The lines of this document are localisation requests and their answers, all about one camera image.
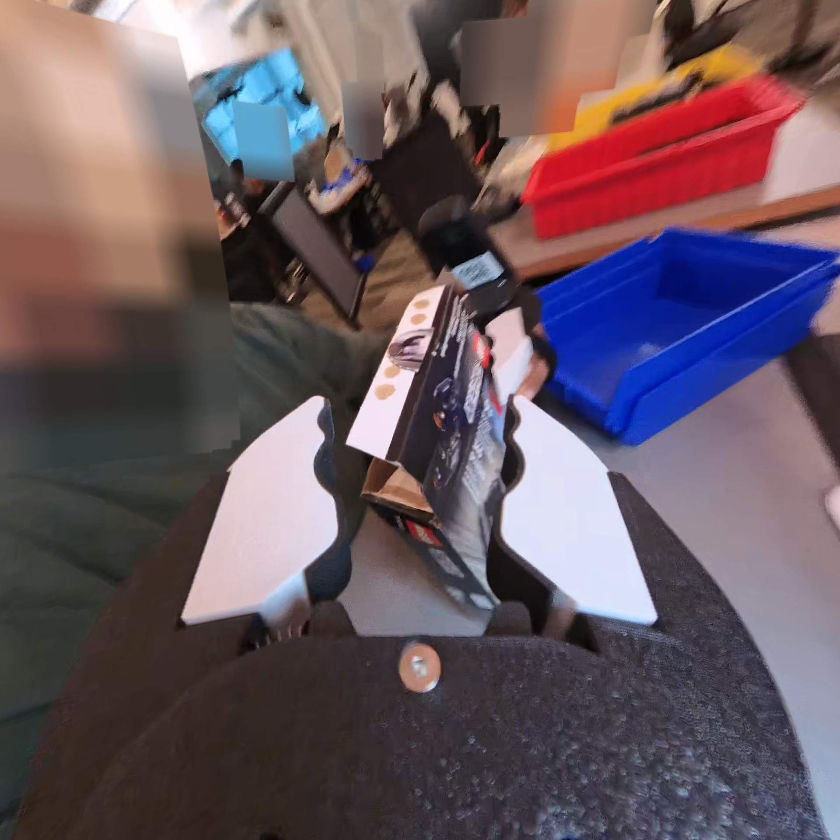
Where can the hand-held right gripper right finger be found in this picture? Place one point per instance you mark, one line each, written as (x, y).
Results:
(571, 525)

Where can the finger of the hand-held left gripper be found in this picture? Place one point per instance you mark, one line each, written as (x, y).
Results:
(512, 348)

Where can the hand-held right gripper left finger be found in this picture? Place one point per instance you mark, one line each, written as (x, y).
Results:
(269, 518)

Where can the black cardboard toy box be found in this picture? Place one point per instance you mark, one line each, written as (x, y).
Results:
(453, 459)

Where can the blue plastic bin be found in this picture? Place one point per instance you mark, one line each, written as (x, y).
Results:
(689, 315)

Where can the person's left forearm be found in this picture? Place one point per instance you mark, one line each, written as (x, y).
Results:
(295, 361)

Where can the black office chair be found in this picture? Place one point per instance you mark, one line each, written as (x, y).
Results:
(315, 249)

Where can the red plastic bin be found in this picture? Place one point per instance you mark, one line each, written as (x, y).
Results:
(656, 177)

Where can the blue lit monitor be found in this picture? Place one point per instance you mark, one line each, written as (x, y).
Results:
(275, 79)

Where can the yellow plastic bin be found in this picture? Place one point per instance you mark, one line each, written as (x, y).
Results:
(709, 72)

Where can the wooden desk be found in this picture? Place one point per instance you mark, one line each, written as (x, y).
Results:
(787, 210)

